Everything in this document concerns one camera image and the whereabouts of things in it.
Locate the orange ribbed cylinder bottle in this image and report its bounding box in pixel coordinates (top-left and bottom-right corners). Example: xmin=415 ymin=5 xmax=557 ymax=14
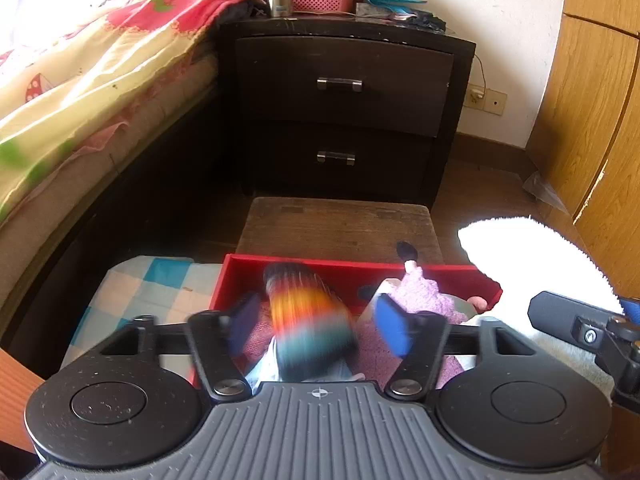
xmin=0 ymin=350 xmax=43 ymax=453

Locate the light blue white cloth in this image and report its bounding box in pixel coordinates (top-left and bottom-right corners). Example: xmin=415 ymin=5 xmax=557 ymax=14
xmin=245 ymin=333 xmax=354 ymax=392

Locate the floral yellow bed quilt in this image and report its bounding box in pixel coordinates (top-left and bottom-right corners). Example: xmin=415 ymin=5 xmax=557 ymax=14
xmin=1 ymin=0 xmax=264 ymax=218

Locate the dark wooden nightstand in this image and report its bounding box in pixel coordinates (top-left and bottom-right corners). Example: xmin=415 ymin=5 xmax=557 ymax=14
xmin=217 ymin=16 xmax=475 ymax=206

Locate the upper drawer metal handle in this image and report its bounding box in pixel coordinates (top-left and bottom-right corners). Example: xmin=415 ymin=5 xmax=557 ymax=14
xmin=317 ymin=77 xmax=363 ymax=92

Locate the beige wall socket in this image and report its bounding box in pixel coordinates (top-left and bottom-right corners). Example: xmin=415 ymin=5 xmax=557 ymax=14
xmin=463 ymin=84 xmax=508 ymax=116

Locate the white fluffy plush toy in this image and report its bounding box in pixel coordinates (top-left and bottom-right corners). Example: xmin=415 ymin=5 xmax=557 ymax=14
xmin=458 ymin=217 xmax=623 ymax=396

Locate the blue white checkered cloth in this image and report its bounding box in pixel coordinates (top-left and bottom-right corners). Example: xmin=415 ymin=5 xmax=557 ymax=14
xmin=63 ymin=256 xmax=221 ymax=365

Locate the red plastic storage box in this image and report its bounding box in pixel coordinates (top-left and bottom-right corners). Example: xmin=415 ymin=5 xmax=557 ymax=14
xmin=209 ymin=254 xmax=502 ymax=315

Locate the wooden wardrobe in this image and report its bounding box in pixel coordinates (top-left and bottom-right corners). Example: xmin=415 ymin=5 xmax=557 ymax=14
xmin=526 ymin=0 xmax=639 ymax=297

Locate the drawer metal handle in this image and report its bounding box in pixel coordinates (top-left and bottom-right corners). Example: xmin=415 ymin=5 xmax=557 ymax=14
xmin=317 ymin=77 xmax=363 ymax=92
xmin=317 ymin=151 xmax=356 ymax=166

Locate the small wooden stool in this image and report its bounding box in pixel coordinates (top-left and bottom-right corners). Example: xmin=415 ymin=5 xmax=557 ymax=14
xmin=236 ymin=197 xmax=444 ymax=264

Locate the pink fuzzy plush cloth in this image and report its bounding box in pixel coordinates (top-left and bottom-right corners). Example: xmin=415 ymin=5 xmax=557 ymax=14
xmin=240 ymin=242 xmax=482 ymax=391

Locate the rainbow striped knitted sock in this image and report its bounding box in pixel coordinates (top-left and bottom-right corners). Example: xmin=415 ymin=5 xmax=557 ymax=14
xmin=264 ymin=262 xmax=358 ymax=382

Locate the lower drawer metal handle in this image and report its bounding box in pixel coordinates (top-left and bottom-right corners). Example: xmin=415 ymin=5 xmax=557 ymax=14
xmin=317 ymin=151 xmax=356 ymax=166

